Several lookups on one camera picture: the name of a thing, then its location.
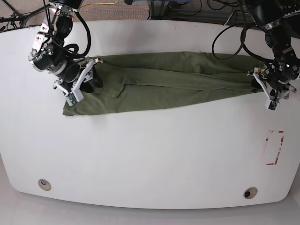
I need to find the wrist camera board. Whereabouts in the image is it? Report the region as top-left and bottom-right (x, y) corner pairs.
(265, 98), (279, 112)
(65, 90), (84, 106)

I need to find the olive green T-shirt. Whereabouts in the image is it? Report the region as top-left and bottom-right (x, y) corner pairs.
(63, 52), (265, 116)

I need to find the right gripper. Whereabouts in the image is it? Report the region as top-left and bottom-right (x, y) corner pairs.
(53, 58), (103, 96)

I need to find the red tape rectangle marking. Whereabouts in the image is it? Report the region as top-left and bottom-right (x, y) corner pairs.
(263, 130), (285, 165)

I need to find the black tripod stand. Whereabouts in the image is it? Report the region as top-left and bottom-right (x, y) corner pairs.
(0, 0), (50, 33)

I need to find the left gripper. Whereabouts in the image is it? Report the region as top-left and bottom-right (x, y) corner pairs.
(247, 67), (297, 103)

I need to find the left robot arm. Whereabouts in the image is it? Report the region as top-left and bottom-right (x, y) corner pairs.
(228, 0), (300, 111)

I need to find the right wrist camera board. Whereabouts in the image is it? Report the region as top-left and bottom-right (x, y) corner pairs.
(65, 90), (84, 106)

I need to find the yellow cable on floor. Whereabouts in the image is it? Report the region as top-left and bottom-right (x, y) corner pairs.
(72, 0), (119, 23)

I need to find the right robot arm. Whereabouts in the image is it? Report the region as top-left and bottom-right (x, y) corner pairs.
(28, 0), (103, 97)

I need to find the right table cable grommet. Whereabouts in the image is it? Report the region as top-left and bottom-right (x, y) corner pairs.
(243, 187), (258, 199)

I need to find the left table cable grommet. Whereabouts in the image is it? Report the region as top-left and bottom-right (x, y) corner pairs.
(38, 179), (52, 191)

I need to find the table cable grommet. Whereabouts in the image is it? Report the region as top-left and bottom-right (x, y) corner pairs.
(38, 179), (52, 191)
(243, 187), (258, 199)

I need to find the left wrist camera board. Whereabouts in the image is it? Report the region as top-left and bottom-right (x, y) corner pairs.
(265, 98), (279, 112)

